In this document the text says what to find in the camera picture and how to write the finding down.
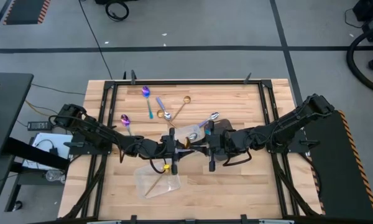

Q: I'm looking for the black power adapter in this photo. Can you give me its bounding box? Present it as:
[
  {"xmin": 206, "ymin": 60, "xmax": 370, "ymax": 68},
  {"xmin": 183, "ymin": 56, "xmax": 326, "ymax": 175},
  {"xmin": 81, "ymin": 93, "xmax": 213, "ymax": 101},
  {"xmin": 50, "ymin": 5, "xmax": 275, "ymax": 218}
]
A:
[{"xmin": 27, "ymin": 121, "xmax": 52, "ymax": 131}]

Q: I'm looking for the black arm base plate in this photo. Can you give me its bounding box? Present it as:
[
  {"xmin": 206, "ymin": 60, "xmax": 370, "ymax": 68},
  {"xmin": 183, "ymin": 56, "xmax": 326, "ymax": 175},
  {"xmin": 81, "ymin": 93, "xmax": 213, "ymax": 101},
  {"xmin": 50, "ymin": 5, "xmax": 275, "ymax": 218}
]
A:
[
  {"xmin": 263, "ymin": 129, "xmax": 321, "ymax": 154},
  {"xmin": 64, "ymin": 130, "xmax": 113, "ymax": 156}
]

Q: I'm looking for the white board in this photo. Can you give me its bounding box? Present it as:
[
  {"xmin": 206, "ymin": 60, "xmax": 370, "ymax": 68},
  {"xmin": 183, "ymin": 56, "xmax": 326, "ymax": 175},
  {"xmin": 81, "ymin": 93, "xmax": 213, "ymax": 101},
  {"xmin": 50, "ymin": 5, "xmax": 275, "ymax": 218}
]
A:
[{"xmin": 22, "ymin": 133, "xmax": 74, "ymax": 171}]

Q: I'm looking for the clear plastic container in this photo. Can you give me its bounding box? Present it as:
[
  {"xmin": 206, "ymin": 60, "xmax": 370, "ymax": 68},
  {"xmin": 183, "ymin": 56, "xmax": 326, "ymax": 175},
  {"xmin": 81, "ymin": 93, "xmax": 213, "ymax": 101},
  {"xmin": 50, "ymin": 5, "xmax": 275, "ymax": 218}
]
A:
[
  {"xmin": 134, "ymin": 164, "xmax": 183, "ymax": 200},
  {"xmin": 166, "ymin": 123, "xmax": 203, "ymax": 150}
]

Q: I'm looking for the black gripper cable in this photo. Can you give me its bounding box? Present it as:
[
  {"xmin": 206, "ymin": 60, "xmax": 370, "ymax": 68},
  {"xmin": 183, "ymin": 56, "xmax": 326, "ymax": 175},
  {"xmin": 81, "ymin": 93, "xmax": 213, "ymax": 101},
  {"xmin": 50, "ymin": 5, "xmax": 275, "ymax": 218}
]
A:
[
  {"xmin": 222, "ymin": 151, "xmax": 253, "ymax": 167},
  {"xmin": 149, "ymin": 157, "xmax": 172, "ymax": 175}
]

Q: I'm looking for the clear plastic bottle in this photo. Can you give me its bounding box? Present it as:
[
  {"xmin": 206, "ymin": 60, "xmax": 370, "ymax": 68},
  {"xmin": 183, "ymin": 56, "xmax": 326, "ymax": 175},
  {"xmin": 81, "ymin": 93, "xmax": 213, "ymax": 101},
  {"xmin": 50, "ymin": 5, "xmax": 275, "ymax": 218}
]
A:
[{"xmin": 45, "ymin": 169, "xmax": 66, "ymax": 184}]

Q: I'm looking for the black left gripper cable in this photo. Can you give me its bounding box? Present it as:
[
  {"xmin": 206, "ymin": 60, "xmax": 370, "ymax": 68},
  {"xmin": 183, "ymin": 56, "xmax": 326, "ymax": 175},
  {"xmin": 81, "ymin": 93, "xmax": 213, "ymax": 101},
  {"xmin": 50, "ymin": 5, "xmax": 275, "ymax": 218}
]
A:
[{"xmin": 149, "ymin": 157, "xmax": 172, "ymax": 175}]

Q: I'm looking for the coiled black cable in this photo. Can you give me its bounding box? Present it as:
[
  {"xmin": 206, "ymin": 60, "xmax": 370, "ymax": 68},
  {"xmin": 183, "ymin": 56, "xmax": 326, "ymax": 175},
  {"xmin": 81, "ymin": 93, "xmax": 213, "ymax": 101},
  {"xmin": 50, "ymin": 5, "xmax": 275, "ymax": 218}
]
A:
[{"xmin": 104, "ymin": 1, "xmax": 130, "ymax": 22}]

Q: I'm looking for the black floor cable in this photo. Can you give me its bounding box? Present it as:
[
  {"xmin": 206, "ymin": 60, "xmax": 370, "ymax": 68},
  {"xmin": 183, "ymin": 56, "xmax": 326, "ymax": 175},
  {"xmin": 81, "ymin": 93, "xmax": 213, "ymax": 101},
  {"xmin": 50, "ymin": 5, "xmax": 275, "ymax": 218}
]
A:
[{"xmin": 78, "ymin": 0, "xmax": 113, "ymax": 80}]

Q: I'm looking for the dark grey plastic container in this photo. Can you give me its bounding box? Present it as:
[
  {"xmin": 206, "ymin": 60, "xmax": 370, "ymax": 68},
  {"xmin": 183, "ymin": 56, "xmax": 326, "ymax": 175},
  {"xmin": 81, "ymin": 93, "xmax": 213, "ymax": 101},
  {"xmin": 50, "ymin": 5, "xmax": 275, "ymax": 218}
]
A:
[{"xmin": 203, "ymin": 118, "xmax": 243, "ymax": 162}]

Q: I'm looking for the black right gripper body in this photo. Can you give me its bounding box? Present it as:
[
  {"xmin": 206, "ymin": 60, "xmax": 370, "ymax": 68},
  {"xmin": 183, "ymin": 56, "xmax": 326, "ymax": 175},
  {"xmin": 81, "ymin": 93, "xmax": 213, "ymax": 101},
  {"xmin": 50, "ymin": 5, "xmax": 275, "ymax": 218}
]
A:
[{"xmin": 206, "ymin": 120, "xmax": 237, "ymax": 172}]

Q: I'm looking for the black aluminium table frame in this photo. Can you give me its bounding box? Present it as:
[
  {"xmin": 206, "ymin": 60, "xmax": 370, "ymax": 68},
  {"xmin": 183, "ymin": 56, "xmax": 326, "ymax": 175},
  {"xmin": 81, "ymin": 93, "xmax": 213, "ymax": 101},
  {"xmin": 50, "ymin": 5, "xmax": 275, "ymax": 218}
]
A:
[{"xmin": 63, "ymin": 79, "xmax": 321, "ymax": 220}]

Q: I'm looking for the black desk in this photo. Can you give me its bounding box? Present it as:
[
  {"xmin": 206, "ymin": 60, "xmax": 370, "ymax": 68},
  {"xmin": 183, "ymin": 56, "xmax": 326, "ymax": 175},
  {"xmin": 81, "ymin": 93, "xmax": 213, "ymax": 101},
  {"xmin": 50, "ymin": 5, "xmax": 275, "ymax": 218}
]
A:
[{"xmin": 0, "ymin": 73, "xmax": 71, "ymax": 218}]

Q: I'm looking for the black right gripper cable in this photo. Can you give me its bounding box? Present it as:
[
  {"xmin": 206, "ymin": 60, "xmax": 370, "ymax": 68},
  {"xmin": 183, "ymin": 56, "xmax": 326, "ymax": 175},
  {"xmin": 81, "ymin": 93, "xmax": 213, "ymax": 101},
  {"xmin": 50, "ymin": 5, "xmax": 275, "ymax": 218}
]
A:
[{"xmin": 222, "ymin": 151, "xmax": 253, "ymax": 167}]

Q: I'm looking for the large hazard-striped black mat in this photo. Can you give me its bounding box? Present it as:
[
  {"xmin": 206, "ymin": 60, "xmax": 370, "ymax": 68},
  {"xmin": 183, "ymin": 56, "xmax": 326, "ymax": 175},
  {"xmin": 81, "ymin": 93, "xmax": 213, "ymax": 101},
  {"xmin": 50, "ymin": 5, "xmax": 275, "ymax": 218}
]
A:
[{"xmin": 298, "ymin": 110, "xmax": 373, "ymax": 222}]

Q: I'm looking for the small hazard-striped black mat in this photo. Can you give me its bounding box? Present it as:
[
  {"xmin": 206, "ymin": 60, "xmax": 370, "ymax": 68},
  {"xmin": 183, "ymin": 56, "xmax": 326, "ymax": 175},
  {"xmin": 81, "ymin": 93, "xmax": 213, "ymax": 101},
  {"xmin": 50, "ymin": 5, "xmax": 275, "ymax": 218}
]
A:
[{"xmin": 2, "ymin": 0, "xmax": 52, "ymax": 26}]

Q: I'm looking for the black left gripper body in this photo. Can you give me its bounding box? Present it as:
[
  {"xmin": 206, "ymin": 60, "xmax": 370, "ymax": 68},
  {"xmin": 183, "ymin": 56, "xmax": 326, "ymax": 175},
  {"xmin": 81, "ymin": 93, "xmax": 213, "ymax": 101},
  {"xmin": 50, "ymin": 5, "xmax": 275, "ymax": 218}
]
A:
[{"xmin": 160, "ymin": 126, "xmax": 178, "ymax": 175}]

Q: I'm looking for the thick black hose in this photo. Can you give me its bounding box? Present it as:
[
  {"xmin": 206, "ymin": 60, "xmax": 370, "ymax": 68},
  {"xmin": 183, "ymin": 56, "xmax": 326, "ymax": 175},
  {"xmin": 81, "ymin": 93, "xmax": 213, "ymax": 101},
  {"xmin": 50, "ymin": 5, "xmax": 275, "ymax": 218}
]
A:
[{"xmin": 346, "ymin": 24, "xmax": 373, "ymax": 97}]

